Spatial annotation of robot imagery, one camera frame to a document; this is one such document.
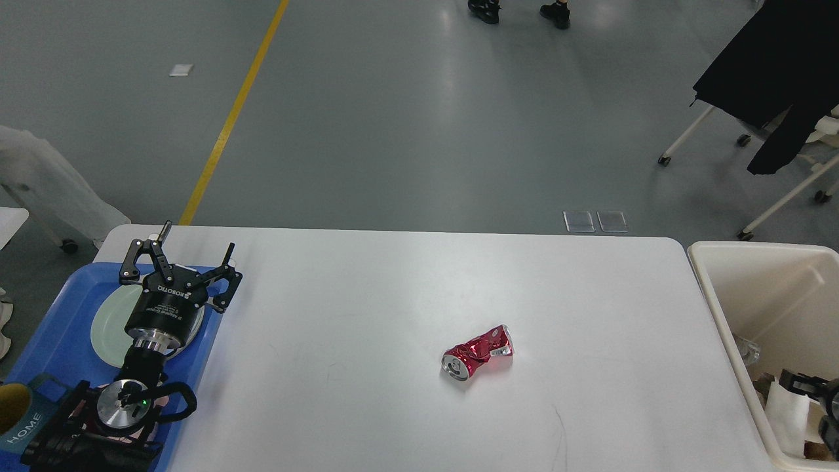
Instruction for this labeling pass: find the person in black shoes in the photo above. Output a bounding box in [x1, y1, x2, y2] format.
[467, 0, 571, 30]

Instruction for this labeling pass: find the dark teal mug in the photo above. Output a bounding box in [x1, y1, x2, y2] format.
[1, 373, 74, 455]

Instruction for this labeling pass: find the green plate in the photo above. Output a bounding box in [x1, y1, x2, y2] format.
[90, 283, 206, 368]

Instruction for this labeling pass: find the person in light trousers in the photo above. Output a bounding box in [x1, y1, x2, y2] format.
[1, 126, 131, 248]

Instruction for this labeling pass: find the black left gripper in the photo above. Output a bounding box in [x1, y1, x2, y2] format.
[118, 220, 243, 351]

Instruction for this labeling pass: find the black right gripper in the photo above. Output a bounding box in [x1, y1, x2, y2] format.
[778, 368, 839, 422]

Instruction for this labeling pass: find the black jacket on chair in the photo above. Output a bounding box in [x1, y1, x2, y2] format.
[693, 1, 838, 174]

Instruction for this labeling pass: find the beige plastic bin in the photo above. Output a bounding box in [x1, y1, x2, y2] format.
[688, 241, 838, 471]

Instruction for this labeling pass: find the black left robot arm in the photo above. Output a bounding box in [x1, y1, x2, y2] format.
[2, 222, 243, 471]

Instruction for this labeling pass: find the foil wrapper with napkin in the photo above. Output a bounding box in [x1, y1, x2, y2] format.
[732, 334, 762, 367]

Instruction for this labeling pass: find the foil bag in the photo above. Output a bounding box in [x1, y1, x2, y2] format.
[752, 372, 776, 409]

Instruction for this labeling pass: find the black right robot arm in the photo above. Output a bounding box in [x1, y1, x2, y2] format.
[780, 368, 838, 460]

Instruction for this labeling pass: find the blue plastic tray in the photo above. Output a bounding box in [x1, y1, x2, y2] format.
[0, 263, 231, 472]

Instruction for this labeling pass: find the crushed red soda can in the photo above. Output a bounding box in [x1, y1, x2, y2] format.
[440, 324, 515, 382]

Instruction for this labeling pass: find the white paper cup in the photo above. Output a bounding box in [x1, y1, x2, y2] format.
[765, 380, 810, 459]

